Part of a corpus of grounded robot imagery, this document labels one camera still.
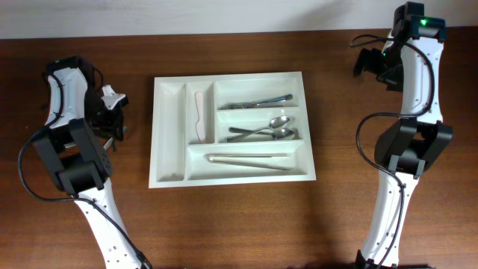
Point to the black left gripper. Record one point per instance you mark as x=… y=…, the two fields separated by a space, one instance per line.
x=112 y=125

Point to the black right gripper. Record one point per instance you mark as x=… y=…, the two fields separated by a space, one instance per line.
x=393 y=82

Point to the pink plastic knife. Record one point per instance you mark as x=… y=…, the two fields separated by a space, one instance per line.
x=200 y=124

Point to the steel fork underneath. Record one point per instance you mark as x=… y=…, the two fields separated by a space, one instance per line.
x=279 y=99

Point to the steel tweezers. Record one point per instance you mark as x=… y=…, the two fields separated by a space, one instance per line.
x=248 y=160

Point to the dark steel teaspoon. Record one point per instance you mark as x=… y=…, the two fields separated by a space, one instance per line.
x=110 y=141

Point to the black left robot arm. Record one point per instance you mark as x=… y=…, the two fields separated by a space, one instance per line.
x=85 y=120

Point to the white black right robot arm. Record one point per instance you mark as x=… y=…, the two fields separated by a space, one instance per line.
x=407 y=61

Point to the white plastic cutlery tray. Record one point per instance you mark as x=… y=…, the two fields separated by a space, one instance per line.
x=178 y=158

